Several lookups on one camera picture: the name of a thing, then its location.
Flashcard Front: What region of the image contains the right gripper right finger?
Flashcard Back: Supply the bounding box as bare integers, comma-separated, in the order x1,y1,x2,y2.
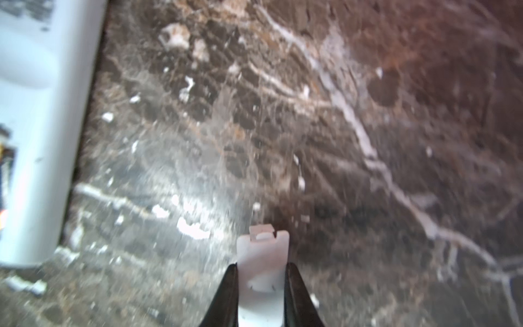
284,262,324,327

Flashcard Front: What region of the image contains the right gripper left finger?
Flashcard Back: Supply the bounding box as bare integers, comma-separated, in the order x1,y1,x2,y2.
199,264,239,327

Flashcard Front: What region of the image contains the white battery compartment cover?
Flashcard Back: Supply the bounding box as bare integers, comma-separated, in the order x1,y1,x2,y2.
236,224,290,326

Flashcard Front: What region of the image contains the white remote control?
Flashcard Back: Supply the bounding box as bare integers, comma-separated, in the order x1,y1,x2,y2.
1,1,108,268

